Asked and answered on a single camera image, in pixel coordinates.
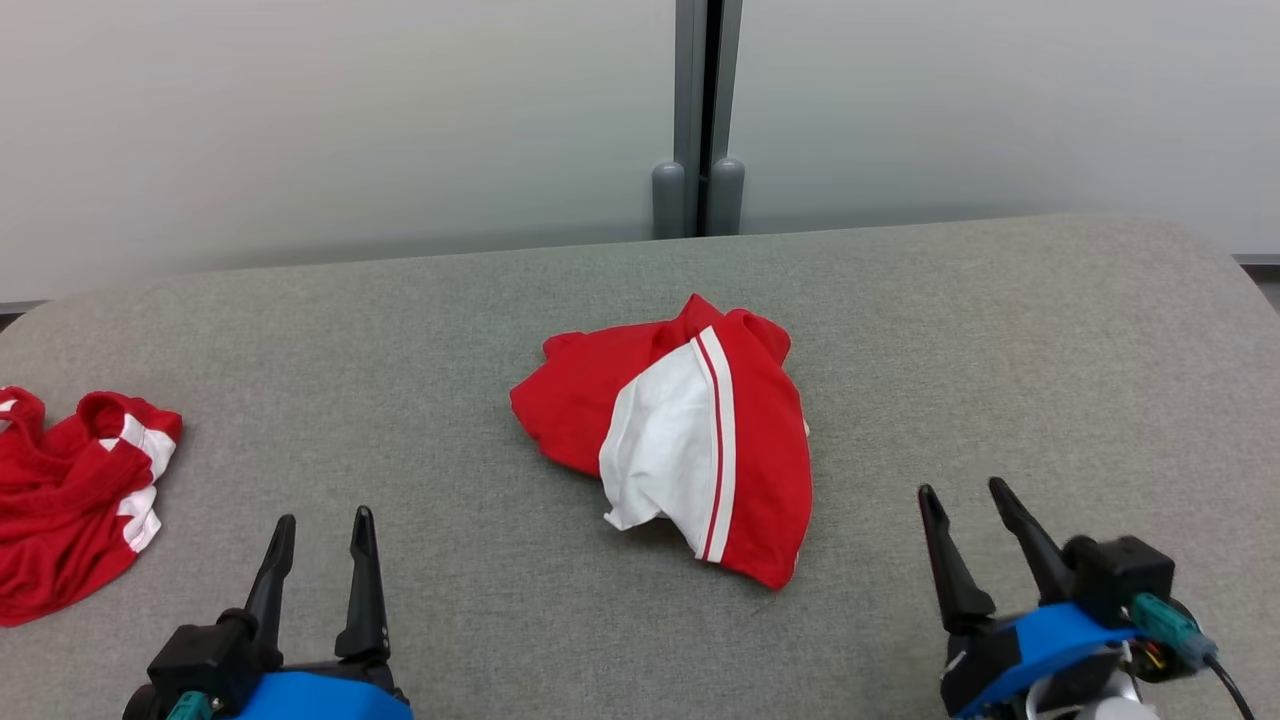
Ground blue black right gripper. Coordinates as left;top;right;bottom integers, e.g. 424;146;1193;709
918;477;1138;720

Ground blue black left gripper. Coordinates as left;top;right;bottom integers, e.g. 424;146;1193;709
230;506;414;720

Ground red Bulls basketball jersey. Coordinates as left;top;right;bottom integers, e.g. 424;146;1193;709
509;293;813;591

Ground crumpled red white garment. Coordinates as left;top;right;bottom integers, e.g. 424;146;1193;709
0;386;184;628

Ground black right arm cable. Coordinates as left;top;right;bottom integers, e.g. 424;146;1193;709
1131;592;1257;720

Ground grey vertical partition frame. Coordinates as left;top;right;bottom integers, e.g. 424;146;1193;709
672;0;744;238

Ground grey fabric sofa seat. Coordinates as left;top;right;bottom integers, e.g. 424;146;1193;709
0;213;1280;720

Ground grey cylindrical post cap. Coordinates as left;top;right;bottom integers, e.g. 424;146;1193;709
707;157;746;237
652;160;688;240

